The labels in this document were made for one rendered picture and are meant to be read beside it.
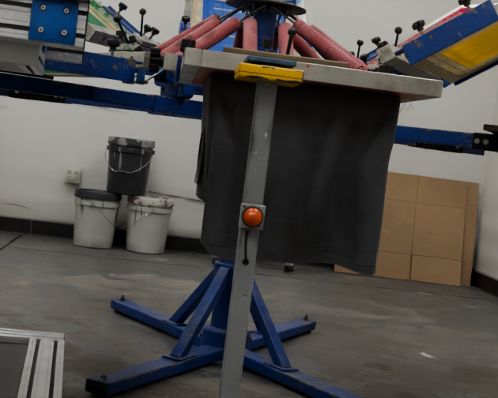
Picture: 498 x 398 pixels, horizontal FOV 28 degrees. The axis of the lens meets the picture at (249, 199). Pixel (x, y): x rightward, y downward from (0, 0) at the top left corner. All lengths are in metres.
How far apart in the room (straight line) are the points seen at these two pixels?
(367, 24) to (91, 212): 2.33
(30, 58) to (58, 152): 4.88
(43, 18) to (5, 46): 0.13
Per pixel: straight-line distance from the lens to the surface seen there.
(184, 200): 6.94
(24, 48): 2.10
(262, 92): 2.02
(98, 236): 6.60
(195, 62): 2.20
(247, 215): 1.98
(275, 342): 3.47
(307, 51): 3.85
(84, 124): 6.94
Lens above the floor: 0.79
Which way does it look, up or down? 3 degrees down
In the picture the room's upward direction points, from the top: 7 degrees clockwise
